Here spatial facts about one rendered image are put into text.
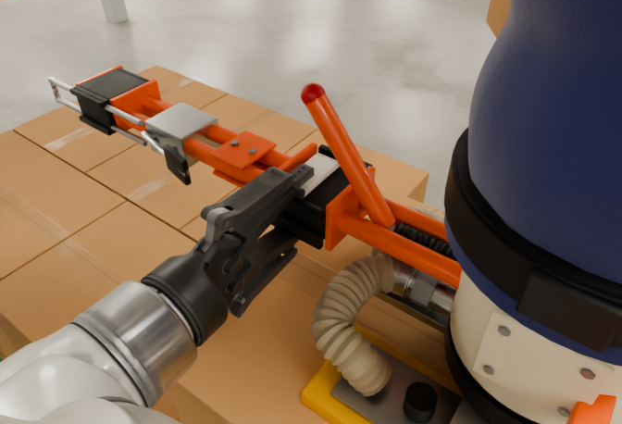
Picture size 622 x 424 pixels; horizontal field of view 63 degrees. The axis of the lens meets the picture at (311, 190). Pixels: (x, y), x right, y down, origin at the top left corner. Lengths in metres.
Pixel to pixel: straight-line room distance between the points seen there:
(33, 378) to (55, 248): 1.00
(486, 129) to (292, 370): 0.34
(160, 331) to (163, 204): 1.02
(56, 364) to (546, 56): 0.34
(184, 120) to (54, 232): 0.82
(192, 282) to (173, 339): 0.05
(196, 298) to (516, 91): 0.28
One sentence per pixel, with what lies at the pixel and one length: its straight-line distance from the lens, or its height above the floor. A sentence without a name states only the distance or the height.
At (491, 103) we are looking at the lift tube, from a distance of 0.32.
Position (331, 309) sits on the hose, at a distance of 0.49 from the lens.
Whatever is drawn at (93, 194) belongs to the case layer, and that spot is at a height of 0.54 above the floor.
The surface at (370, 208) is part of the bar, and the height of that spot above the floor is 1.10.
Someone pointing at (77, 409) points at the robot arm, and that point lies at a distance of 0.27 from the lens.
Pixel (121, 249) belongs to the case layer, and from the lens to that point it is 1.30.
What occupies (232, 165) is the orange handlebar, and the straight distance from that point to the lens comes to 0.56.
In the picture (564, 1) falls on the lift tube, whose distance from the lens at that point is 0.26.
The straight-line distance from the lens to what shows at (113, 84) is 0.75.
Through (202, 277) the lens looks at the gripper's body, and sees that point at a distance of 0.43.
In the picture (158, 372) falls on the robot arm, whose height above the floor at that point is 1.08.
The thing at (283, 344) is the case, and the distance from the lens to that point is 0.57.
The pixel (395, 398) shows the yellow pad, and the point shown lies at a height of 0.97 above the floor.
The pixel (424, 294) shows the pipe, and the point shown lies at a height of 1.03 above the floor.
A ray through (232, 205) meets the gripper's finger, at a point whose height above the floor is 1.13.
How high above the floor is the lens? 1.42
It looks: 39 degrees down
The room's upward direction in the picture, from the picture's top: straight up
